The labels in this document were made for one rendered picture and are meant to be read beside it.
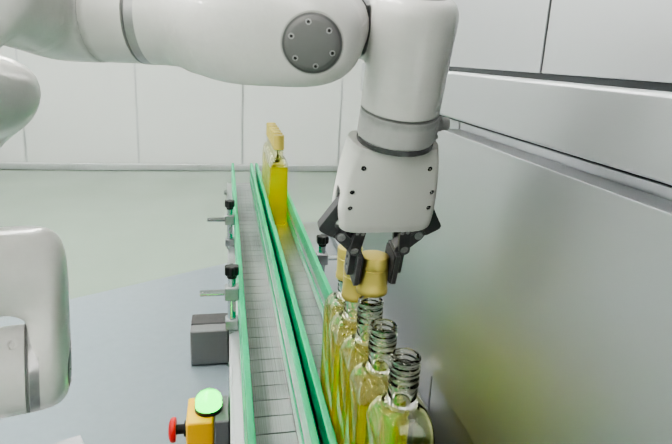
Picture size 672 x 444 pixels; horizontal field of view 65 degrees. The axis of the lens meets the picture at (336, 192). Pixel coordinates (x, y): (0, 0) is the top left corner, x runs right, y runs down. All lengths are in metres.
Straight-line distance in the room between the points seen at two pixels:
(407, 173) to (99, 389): 0.85
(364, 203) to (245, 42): 0.20
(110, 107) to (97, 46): 5.94
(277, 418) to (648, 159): 0.63
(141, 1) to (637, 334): 0.47
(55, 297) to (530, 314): 0.48
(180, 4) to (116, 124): 6.04
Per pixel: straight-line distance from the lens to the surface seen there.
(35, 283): 0.63
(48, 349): 0.64
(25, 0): 0.49
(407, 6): 0.45
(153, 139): 6.45
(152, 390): 1.17
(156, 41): 0.50
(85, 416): 1.14
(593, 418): 0.49
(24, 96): 0.61
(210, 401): 0.95
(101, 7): 0.52
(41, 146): 6.72
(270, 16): 0.42
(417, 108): 0.47
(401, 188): 0.52
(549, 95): 0.53
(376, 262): 0.58
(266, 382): 0.93
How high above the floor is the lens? 1.41
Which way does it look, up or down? 15 degrees down
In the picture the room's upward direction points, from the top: 3 degrees clockwise
